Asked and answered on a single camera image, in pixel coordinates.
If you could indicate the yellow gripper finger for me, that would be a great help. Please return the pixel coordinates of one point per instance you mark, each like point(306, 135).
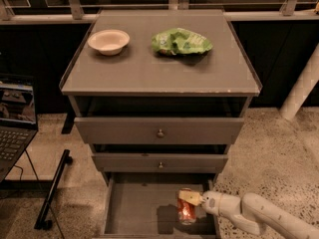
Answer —
point(191, 197)

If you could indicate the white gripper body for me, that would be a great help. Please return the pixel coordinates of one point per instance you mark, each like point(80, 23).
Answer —
point(210, 202)

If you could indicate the red coke can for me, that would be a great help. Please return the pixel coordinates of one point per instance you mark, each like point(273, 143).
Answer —
point(185, 212)

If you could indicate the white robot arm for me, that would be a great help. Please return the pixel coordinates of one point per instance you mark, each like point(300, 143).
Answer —
point(250, 213)

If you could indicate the grey open bottom drawer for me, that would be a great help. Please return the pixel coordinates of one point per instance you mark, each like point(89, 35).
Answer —
point(144, 206)

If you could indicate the grey middle drawer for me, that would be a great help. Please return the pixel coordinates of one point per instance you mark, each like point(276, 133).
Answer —
point(160, 162)

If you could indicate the grey drawer cabinet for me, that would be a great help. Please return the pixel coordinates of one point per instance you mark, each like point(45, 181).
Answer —
point(140, 83)

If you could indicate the grey top drawer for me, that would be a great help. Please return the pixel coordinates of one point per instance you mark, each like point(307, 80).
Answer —
point(159, 130)

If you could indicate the black laptop stand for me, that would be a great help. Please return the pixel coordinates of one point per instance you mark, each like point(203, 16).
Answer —
point(46, 187)

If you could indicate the green chip bag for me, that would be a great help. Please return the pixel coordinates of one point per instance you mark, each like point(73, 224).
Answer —
point(178, 41)

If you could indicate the white bowl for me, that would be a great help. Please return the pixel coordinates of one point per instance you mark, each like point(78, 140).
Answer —
point(109, 42)

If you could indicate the black laptop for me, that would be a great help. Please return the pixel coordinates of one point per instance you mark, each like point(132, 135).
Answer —
point(18, 123)

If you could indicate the metal window railing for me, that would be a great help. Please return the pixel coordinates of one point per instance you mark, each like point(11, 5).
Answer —
point(63, 11)

